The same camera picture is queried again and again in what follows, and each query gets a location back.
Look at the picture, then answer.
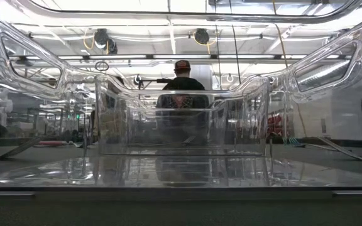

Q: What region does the person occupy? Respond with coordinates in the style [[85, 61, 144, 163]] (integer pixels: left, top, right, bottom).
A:
[[154, 59, 211, 148]]

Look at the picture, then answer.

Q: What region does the white building column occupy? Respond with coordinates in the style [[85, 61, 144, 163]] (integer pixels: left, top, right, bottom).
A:
[[199, 64, 214, 92]]

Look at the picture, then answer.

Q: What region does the clear plastic bin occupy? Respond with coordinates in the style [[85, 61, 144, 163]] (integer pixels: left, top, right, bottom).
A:
[[0, 0, 362, 197], [123, 96, 232, 148], [94, 74, 270, 157]]

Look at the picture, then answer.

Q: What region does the long ceiling light fixture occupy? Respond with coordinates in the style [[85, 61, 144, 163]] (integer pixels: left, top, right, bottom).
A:
[[57, 54, 342, 60]]

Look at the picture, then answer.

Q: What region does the red equipment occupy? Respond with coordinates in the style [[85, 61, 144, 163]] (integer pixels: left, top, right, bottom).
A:
[[266, 113, 291, 139]]

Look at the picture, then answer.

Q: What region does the black overhead camera rig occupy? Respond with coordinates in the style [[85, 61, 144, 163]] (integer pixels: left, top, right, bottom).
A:
[[133, 74, 174, 92]]

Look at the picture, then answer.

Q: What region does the black ceiling cable reel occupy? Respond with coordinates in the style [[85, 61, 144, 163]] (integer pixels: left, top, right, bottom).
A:
[[93, 28, 118, 55], [194, 28, 211, 46]]

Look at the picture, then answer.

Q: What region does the yellow hanging cable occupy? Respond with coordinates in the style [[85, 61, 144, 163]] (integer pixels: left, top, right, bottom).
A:
[[271, 0, 308, 139]]

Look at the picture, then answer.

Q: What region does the silver ventilation duct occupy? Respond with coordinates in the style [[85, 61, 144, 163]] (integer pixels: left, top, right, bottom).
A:
[[295, 58, 352, 92]]

